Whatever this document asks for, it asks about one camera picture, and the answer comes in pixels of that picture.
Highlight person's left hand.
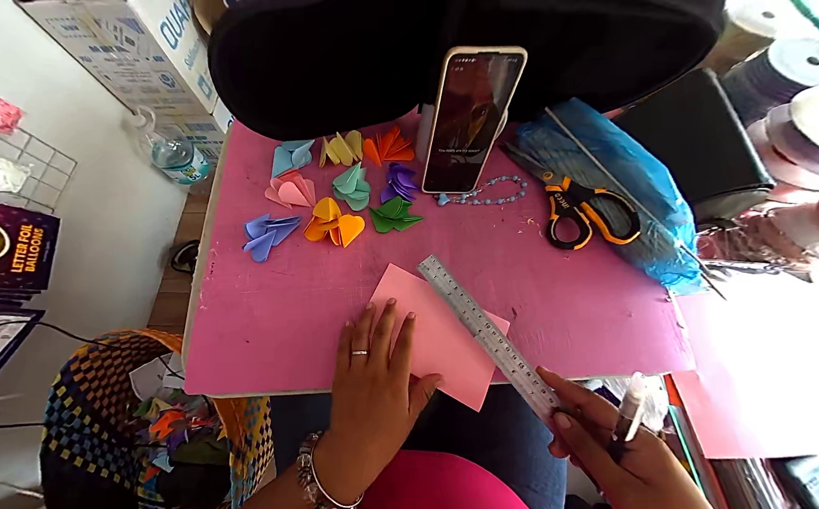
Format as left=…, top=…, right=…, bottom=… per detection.
left=313, top=297, right=443, bottom=506

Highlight person's right hand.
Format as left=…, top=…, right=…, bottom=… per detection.
left=535, top=365, right=713, bottom=509

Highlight pink square paper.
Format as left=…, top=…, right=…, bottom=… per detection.
left=369, top=263, right=511, bottom=413

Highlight clear pen with dark grip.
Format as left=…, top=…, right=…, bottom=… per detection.
left=606, top=372, right=648, bottom=465

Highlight metal ruler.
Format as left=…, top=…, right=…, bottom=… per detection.
left=417, top=254, right=563, bottom=431

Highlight person's left forearm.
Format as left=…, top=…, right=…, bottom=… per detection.
left=241, top=433, right=364, bottom=509

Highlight person's legs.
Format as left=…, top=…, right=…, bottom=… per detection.
left=270, top=382, right=569, bottom=509

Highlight pink table board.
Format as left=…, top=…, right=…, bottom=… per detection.
left=183, top=106, right=697, bottom=398

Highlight person's body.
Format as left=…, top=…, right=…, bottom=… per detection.
left=357, top=450, right=531, bottom=509

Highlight group of folded paper flowers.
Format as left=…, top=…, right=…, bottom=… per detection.
left=242, top=126, right=425, bottom=264

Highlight heap of paper scraps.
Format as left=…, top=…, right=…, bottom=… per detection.
left=129, top=353, right=231, bottom=489

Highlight large light pink sheet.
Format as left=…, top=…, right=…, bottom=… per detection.
left=666, top=265, right=819, bottom=460

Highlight black and orange scissors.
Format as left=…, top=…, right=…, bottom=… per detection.
left=500, top=141, right=641, bottom=251

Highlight white phone stand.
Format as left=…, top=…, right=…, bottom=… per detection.
left=415, top=102, right=509, bottom=165

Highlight blue plastic bag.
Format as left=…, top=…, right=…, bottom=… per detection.
left=516, top=98, right=707, bottom=296

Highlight thin long stick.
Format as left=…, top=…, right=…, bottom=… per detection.
left=544, top=107, right=729, bottom=301

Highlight smartphone with light case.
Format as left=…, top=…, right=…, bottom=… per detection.
left=421, top=46, right=528, bottom=195

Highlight clear plastic bottle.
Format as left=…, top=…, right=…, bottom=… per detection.
left=131, top=106, right=213, bottom=187

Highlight woven multicoloured basket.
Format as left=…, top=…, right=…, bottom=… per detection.
left=40, top=328, right=276, bottom=509

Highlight large black padded case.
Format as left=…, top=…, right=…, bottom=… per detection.
left=208, top=0, right=726, bottom=141

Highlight black box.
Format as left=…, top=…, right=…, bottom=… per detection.
left=612, top=68, right=777, bottom=224

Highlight purple foil balloon packages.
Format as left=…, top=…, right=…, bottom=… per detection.
left=0, top=189, right=62, bottom=311

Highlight stack of ribbon spools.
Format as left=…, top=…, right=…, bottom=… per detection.
left=722, top=0, right=819, bottom=205

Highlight white and blue cardboard box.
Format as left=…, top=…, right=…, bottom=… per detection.
left=14, top=0, right=235, bottom=169

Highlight blue beaded bracelet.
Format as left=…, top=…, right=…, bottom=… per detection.
left=435, top=174, right=528, bottom=207

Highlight black cable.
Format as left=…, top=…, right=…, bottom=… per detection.
left=0, top=320, right=186, bottom=381

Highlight wire grid rack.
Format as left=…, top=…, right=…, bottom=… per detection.
left=0, top=127, right=78, bottom=215

